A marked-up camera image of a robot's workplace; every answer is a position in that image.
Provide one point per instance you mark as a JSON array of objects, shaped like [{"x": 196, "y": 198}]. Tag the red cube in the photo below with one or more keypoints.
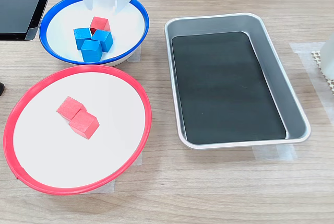
[
  {"x": 83, "y": 124},
  {"x": 100, "y": 23},
  {"x": 68, "y": 107}
]

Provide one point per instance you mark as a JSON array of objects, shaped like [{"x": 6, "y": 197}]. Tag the blue cube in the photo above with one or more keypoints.
[
  {"x": 103, "y": 38},
  {"x": 81, "y": 36},
  {"x": 91, "y": 50}
]

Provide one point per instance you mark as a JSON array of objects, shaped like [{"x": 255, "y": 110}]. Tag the white plate blue rim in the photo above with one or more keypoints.
[{"x": 62, "y": 25}]

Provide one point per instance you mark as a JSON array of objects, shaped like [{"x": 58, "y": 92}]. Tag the clear tape strip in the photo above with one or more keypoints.
[
  {"x": 138, "y": 160},
  {"x": 135, "y": 55},
  {"x": 104, "y": 188},
  {"x": 274, "y": 153}
]

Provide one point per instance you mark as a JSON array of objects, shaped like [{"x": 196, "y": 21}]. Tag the black flat device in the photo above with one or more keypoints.
[{"x": 18, "y": 12}]

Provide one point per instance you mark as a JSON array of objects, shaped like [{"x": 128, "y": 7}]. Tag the small black object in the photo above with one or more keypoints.
[{"x": 1, "y": 89}]

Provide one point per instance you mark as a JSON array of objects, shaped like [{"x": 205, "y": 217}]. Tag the black mat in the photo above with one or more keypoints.
[{"x": 221, "y": 91}]

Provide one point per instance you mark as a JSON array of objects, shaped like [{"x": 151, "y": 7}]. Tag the white plate red rim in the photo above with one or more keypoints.
[{"x": 78, "y": 156}]

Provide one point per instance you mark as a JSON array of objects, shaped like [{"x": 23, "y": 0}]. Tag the steel tray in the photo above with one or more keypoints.
[{"x": 276, "y": 77}]

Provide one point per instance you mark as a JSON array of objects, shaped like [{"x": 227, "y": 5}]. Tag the translucent tape sheet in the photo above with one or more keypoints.
[{"x": 300, "y": 49}]

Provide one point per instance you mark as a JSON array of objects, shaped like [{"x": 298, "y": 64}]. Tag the pale perforated base plate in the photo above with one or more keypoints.
[{"x": 315, "y": 54}]

